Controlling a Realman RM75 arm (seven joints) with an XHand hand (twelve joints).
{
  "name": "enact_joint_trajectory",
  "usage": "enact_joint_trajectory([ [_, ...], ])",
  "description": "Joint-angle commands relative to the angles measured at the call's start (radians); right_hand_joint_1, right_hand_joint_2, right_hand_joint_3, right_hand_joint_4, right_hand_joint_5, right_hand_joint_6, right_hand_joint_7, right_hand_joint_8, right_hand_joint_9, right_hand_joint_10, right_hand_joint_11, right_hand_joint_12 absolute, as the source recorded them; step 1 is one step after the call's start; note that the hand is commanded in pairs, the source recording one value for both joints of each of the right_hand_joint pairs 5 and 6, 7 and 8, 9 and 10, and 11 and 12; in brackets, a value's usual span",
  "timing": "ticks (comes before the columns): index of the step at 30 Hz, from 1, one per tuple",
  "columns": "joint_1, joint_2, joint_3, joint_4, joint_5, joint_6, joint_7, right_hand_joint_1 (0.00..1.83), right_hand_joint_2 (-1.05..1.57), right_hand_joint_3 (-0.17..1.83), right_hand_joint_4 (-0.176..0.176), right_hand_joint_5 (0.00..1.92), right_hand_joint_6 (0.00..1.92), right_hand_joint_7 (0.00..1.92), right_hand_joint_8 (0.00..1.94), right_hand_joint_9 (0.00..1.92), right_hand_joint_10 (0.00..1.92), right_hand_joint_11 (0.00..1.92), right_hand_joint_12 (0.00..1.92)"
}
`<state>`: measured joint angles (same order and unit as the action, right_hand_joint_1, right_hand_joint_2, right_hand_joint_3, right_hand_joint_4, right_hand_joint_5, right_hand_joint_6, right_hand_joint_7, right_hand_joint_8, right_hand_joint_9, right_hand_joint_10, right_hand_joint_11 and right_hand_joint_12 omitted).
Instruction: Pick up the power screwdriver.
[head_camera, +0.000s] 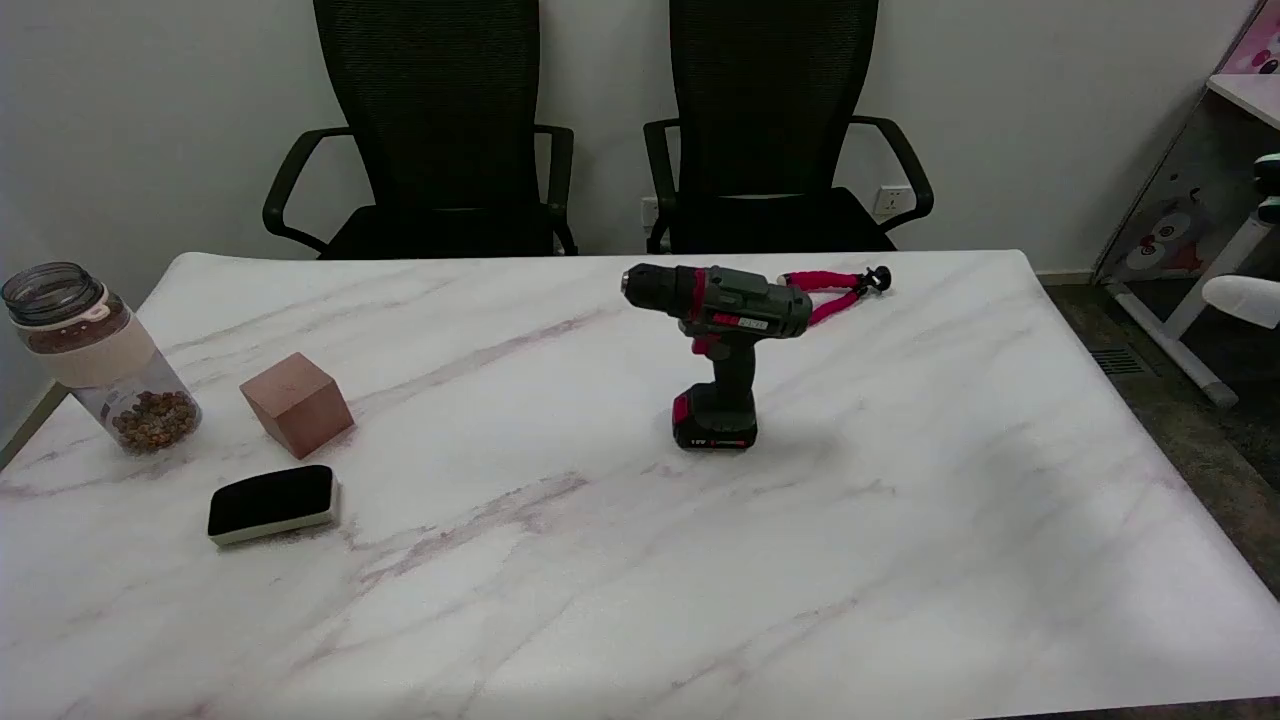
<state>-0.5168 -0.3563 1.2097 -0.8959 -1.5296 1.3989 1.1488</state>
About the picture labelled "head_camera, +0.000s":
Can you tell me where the dark green cordless drill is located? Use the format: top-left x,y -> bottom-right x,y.
620,264 -> 814,452

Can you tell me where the black mesh office chair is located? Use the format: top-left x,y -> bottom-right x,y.
643,0 -> 935,255
262,0 -> 580,261

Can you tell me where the brown wooden cube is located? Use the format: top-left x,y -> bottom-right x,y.
239,352 -> 356,461

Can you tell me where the white desk with cartoon panel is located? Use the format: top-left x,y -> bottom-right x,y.
1094,0 -> 1280,408

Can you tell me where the black whiteboard eraser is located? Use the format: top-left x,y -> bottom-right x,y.
207,464 -> 341,547

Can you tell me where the clear jar with nuts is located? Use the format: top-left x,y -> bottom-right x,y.
1,262 -> 203,456

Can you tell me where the red flexible mini tripod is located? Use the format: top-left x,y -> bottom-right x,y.
778,265 -> 893,328

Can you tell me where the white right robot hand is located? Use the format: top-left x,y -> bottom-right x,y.
1202,152 -> 1280,331

